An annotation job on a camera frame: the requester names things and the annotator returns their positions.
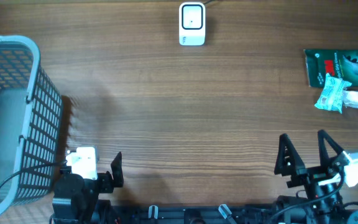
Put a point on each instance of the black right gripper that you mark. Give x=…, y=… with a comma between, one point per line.
x=298, y=165

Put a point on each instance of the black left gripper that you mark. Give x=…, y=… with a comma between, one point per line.
x=107, y=184

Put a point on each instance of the teal wipes packet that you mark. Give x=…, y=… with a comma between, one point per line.
x=331, y=98

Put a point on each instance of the green 3M gloves packet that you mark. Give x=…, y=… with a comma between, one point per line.
x=335, y=63

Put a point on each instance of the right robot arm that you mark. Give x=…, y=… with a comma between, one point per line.
x=323, y=204

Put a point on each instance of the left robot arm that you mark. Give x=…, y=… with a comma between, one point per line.
x=76, y=199

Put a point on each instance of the white barcode scanner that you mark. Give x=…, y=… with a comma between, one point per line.
x=192, y=24

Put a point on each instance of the grey plastic mesh basket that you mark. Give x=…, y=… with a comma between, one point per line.
x=30, y=117

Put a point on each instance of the black mounting rail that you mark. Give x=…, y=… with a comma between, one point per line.
x=246, y=214

